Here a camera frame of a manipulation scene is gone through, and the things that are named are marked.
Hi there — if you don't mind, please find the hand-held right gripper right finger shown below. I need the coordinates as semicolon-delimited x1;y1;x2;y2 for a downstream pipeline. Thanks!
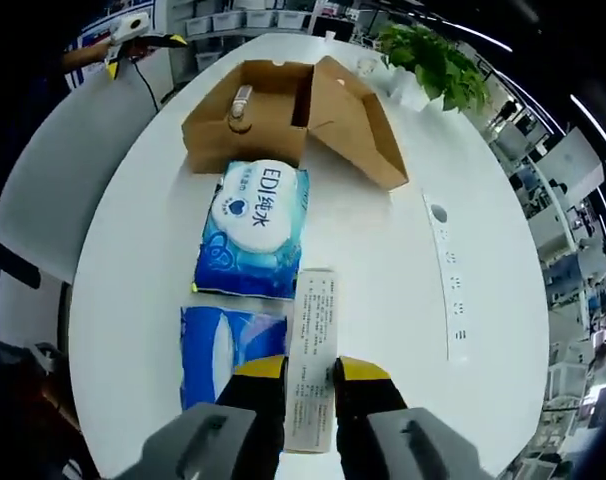
332;355;484;480

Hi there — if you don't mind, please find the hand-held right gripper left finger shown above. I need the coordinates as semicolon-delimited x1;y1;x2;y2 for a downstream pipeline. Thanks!
142;355;289;480

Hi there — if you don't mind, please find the blue tissue pack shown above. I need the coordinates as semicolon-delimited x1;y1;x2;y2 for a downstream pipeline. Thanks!
179;305;289;412

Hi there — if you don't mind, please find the clear pump bottle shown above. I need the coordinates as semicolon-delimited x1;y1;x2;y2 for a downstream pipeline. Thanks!
226;84;254;134

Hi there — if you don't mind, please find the white printed carton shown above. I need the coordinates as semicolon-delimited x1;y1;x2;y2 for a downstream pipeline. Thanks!
282;267;340;454

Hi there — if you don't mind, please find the brown cardboard shoe box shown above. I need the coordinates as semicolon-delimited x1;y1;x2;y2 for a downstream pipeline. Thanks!
181;54;410;191

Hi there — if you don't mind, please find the blue wet wipes soft pack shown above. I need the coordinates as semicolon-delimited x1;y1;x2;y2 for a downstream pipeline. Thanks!
190;158;312;301

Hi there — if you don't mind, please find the grey mesh office chair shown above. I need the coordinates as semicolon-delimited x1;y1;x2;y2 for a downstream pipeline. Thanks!
0;74;179;289

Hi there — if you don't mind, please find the white power strip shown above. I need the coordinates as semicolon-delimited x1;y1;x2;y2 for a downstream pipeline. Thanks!
421;192;472;362

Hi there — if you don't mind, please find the potted green plant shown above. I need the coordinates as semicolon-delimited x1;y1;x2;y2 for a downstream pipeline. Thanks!
377;22;492;114

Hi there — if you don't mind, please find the blue white wall board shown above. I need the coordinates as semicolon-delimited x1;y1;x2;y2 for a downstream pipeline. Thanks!
65;0;159;91

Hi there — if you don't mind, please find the black cable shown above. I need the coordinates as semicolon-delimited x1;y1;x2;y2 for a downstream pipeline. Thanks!
132;57;163;114

